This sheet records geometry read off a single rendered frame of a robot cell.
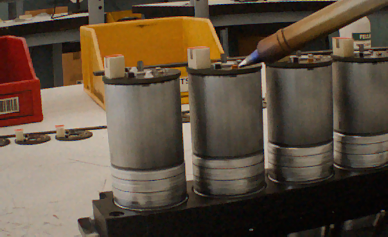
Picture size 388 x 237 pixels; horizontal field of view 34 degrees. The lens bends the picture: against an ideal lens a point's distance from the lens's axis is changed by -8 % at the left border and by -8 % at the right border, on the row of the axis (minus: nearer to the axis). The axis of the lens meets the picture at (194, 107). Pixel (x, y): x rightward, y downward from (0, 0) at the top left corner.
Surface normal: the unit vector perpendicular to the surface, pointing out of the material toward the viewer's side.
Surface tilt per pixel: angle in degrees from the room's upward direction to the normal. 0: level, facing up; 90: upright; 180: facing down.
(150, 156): 90
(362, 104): 90
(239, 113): 90
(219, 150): 90
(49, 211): 0
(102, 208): 0
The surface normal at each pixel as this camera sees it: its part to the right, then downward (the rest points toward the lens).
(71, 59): 0.44, 0.15
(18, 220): -0.06, -0.98
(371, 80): 0.03, 0.18
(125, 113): -0.40, 0.18
